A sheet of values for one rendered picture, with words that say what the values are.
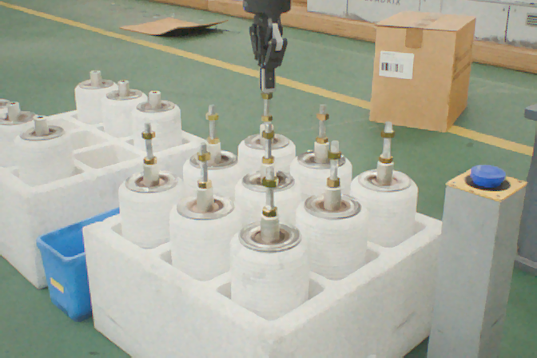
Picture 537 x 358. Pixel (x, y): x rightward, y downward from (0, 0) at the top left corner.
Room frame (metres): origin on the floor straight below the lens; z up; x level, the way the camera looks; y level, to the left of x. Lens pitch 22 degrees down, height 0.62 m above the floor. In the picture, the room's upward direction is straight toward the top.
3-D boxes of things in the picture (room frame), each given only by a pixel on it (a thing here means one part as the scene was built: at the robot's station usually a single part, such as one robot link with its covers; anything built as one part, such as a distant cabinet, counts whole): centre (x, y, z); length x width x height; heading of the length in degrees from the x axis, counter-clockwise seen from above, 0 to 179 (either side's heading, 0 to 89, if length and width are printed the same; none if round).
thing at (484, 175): (0.71, -0.26, 0.32); 0.04 x 0.04 x 0.02
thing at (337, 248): (0.77, -0.08, 0.16); 0.10 x 0.10 x 0.18
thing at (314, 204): (0.77, -0.08, 0.25); 0.08 x 0.08 x 0.01
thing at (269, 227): (0.69, 0.00, 0.26); 0.02 x 0.02 x 0.03
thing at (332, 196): (0.77, -0.08, 0.26); 0.02 x 0.02 x 0.03
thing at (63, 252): (1.00, 0.24, 0.06); 0.30 x 0.11 x 0.12; 135
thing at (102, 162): (1.23, 0.39, 0.09); 0.39 x 0.39 x 0.18; 43
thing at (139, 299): (0.85, 0.00, 0.09); 0.39 x 0.39 x 0.18; 46
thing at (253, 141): (1.02, 0.00, 0.25); 0.08 x 0.08 x 0.01
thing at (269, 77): (1.00, 0.00, 0.37); 0.03 x 0.01 x 0.05; 18
